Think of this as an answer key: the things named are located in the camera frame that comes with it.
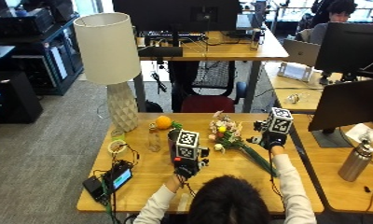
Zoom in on person's left hand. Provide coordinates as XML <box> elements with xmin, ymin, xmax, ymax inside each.
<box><xmin>171</xmin><ymin>147</ymin><xmax>211</xmax><ymax>180</ymax></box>

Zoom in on person's right hand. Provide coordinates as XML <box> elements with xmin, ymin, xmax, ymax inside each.
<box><xmin>246</xmin><ymin>119</ymin><xmax>288</xmax><ymax>151</ymax></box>

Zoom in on white marker cube left glove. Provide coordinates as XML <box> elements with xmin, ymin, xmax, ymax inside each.
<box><xmin>175</xmin><ymin>129</ymin><xmax>201</xmax><ymax>161</ymax></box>

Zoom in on white marker cube glove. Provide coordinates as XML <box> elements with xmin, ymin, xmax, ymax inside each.
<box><xmin>175</xmin><ymin>129</ymin><xmax>201</xmax><ymax>161</ymax></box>
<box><xmin>264</xmin><ymin>106</ymin><xmax>294</xmax><ymax>135</ymax></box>

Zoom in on flower bouquet with green stems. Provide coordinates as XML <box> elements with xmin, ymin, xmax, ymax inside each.
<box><xmin>207</xmin><ymin>110</ymin><xmax>278</xmax><ymax>177</ymax></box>

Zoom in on white marker cube right glove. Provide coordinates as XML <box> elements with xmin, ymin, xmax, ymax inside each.
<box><xmin>264</xmin><ymin>106</ymin><xmax>294</xmax><ymax>135</ymax></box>

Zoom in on orange fruit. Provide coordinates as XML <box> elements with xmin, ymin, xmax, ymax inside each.
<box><xmin>154</xmin><ymin>115</ymin><xmax>173</xmax><ymax>131</ymax></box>

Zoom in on clear glasses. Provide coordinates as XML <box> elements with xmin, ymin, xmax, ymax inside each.
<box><xmin>284</xmin><ymin>92</ymin><xmax>306</xmax><ymax>105</ymax></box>

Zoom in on red office chair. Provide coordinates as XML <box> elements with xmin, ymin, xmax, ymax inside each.
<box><xmin>167</xmin><ymin>60</ymin><xmax>248</xmax><ymax>114</ymax></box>

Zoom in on black device with lit screen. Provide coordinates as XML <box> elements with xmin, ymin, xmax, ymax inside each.
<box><xmin>102</xmin><ymin>162</ymin><xmax>134</xmax><ymax>194</ymax></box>

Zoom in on small green tape roll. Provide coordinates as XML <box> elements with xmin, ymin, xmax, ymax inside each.
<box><xmin>109</xmin><ymin>128</ymin><xmax>125</xmax><ymax>141</ymax></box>

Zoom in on white tablet stand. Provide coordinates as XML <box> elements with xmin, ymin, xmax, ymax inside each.
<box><xmin>275</xmin><ymin>61</ymin><xmax>314</xmax><ymax>83</ymax></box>

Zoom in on black monitor on grey stand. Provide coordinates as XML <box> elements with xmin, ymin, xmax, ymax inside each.
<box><xmin>307</xmin><ymin>77</ymin><xmax>373</xmax><ymax>148</ymax></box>

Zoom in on steel water bottle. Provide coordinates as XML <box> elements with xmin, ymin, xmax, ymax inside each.
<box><xmin>336</xmin><ymin>139</ymin><xmax>373</xmax><ymax>183</ymax></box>

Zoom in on white paper sheet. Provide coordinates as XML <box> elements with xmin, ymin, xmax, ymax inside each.
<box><xmin>344</xmin><ymin>122</ymin><xmax>373</xmax><ymax>145</ymax></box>

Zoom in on small black box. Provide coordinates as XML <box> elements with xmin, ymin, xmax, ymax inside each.
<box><xmin>82</xmin><ymin>175</ymin><xmax>107</xmax><ymax>202</ymax></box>

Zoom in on silver laptop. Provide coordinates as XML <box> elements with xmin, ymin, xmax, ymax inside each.
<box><xmin>282</xmin><ymin>38</ymin><xmax>322</xmax><ymax>68</ymax></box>

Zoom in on long black bar device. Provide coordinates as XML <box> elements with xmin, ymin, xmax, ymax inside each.
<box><xmin>137</xmin><ymin>46</ymin><xmax>183</xmax><ymax>58</ymax></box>

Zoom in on black monitor with dark stand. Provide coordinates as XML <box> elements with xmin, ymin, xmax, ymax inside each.
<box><xmin>312</xmin><ymin>21</ymin><xmax>373</xmax><ymax>86</ymax></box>

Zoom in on white table lamp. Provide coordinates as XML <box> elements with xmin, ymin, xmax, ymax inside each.
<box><xmin>72</xmin><ymin>11</ymin><xmax>142</xmax><ymax>133</ymax></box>

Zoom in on large black monitor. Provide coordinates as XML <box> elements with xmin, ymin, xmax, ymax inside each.
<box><xmin>110</xmin><ymin>0</ymin><xmax>243</xmax><ymax>48</ymax></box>

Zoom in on black computer tower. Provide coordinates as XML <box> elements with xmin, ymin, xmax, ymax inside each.
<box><xmin>0</xmin><ymin>71</ymin><xmax>45</xmax><ymax>124</ymax></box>

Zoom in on black shelf unit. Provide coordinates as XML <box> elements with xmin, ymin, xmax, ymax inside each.
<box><xmin>0</xmin><ymin>0</ymin><xmax>84</xmax><ymax>96</ymax></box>

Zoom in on black glove cable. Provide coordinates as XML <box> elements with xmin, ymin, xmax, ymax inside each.
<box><xmin>267</xmin><ymin>148</ymin><xmax>286</xmax><ymax>200</ymax></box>

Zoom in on black cable bundle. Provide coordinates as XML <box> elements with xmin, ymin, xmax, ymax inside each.
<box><xmin>90</xmin><ymin>143</ymin><xmax>139</xmax><ymax>224</ymax></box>

